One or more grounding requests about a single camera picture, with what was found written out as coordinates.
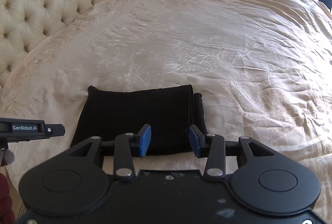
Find cream embroidered bedspread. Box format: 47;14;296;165
1;0;331;222

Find red knitted sleeve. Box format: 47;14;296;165
0;149;16;224

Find black pants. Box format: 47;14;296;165
71;85;208;156

